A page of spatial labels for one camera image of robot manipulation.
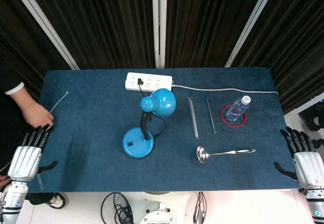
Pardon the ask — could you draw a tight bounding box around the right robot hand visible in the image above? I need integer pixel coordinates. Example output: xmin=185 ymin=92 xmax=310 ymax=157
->
xmin=273 ymin=126 xmax=324 ymax=190

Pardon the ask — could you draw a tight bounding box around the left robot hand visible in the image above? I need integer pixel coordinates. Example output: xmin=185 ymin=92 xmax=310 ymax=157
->
xmin=7 ymin=124 xmax=59 ymax=183

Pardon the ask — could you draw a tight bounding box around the person right hand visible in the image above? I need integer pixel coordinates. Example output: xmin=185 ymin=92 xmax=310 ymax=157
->
xmin=0 ymin=175 xmax=12 ymax=190

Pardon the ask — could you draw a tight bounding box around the person left hand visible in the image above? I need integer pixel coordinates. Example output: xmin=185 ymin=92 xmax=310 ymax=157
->
xmin=21 ymin=99 xmax=55 ymax=129

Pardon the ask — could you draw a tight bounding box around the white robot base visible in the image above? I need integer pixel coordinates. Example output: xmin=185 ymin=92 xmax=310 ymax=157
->
xmin=121 ymin=192 xmax=196 ymax=224

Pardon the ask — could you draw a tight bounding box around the person forearm dark sleeve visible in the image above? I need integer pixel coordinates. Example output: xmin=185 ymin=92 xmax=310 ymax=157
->
xmin=0 ymin=54 xmax=35 ymax=110

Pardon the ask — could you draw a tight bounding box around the blue desk lamp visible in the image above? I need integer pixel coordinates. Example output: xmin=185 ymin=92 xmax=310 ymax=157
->
xmin=122 ymin=88 xmax=177 ymax=159

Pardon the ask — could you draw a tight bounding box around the white zip tie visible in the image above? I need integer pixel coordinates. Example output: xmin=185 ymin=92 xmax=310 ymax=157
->
xmin=49 ymin=91 xmax=69 ymax=114

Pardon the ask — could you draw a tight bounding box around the black white shoe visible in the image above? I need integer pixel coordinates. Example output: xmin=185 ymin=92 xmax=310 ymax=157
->
xmin=46 ymin=192 xmax=69 ymax=210

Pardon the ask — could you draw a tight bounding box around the blue table cloth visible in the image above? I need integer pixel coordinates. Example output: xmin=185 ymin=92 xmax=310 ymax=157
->
xmin=26 ymin=67 xmax=301 ymax=193

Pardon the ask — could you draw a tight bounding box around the clear water bottle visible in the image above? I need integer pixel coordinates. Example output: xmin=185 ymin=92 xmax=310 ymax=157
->
xmin=225 ymin=95 xmax=252 ymax=122

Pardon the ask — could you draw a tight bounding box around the steel ladle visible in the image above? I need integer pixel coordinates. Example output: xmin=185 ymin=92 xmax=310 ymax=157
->
xmin=196 ymin=146 xmax=256 ymax=165

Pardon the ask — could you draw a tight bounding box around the thin metal rod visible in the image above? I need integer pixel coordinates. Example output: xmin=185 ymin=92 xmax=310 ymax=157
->
xmin=206 ymin=99 xmax=217 ymax=135

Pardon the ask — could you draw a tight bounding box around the white power strip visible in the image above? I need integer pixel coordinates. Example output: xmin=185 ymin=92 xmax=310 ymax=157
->
xmin=125 ymin=72 xmax=175 ymax=92

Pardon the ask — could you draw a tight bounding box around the red ring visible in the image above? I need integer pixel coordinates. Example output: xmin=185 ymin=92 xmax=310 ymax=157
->
xmin=221 ymin=104 xmax=248 ymax=128

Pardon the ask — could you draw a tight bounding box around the white partition post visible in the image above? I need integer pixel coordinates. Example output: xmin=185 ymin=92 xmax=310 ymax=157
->
xmin=7 ymin=0 xmax=80 ymax=70
xmin=224 ymin=0 xmax=279 ymax=68
xmin=151 ymin=0 xmax=168 ymax=69

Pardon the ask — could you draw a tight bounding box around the black lamp cord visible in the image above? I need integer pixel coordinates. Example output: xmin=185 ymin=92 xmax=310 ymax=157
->
xmin=136 ymin=78 xmax=167 ymax=137

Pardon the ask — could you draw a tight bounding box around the black cable bundle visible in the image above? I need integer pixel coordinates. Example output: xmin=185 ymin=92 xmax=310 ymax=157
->
xmin=192 ymin=191 xmax=208 ymax=224
xmin=100 ymin=192 xmax=135 ymax=224

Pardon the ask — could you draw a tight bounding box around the white power strip cable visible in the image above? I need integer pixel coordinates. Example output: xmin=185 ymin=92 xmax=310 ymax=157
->
xmin=172 ymin=81 xmax=279 ymax=96

